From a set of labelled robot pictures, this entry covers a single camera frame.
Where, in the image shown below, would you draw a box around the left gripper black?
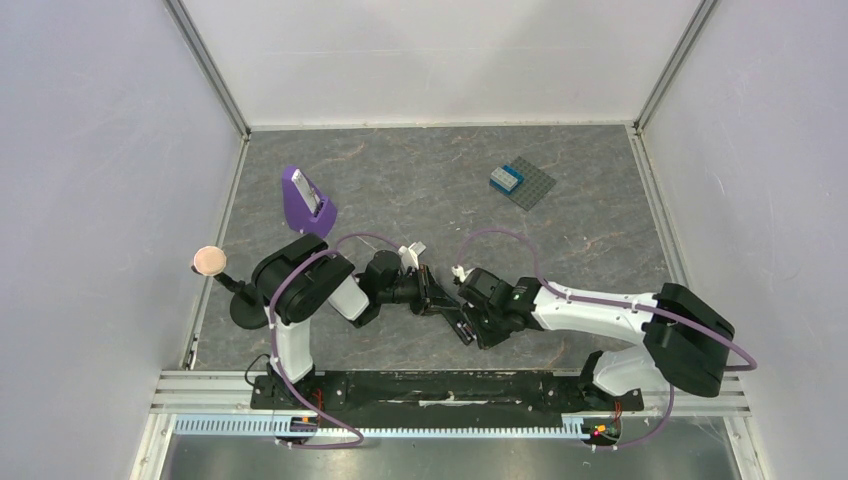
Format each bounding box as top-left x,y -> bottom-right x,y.
378,265 -> 460,316

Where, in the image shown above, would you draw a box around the black remote control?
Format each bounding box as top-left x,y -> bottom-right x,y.
442,307 -> 476,345

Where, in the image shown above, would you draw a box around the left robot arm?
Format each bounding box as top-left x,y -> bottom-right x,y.
230,234 -> 476,409

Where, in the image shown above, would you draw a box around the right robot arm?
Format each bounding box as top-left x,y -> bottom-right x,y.
452,266 -> 735,408

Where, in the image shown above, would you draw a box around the grey lego baseplate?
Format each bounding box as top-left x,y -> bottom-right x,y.
489,157 -> 556,211

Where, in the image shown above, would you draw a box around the light grey lego brick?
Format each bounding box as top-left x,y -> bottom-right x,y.
489,167 -> 518,193

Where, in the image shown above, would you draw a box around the blue lego brick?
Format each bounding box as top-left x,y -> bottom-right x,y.
489,165 -> 524,195

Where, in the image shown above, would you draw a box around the white device in stand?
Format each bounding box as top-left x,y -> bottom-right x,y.
291,168 -> 327,219

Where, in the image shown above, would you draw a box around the purple stand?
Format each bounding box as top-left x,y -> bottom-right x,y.
281,165 -> 338,239

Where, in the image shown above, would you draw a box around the pink round knob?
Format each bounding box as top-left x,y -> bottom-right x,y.
191,246 -> 227,277

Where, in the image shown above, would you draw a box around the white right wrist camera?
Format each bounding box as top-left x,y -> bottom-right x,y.
451,265 -> 467,284

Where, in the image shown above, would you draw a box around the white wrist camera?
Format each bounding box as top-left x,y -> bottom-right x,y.
451,265 -> 467,284
398,242 -> 426,271

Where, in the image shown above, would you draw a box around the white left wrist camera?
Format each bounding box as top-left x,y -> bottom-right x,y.
398,242 -> 426,271

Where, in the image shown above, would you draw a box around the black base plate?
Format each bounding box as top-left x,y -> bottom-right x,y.
250,368 -> 645,429

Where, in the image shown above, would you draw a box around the white comb cable duct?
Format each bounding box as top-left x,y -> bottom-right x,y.
173,414 -> 612,441

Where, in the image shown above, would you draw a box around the aluminium frame rail right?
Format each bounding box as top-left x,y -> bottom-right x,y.
628,0 -> 769,479

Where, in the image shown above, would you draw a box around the aluminium frame rail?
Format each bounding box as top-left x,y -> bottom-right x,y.
129,1 -> 252,479
628,0 -> 769,479

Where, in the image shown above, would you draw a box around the aluminium frame rail left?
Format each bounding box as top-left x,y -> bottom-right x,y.
129,1 -> 252,479

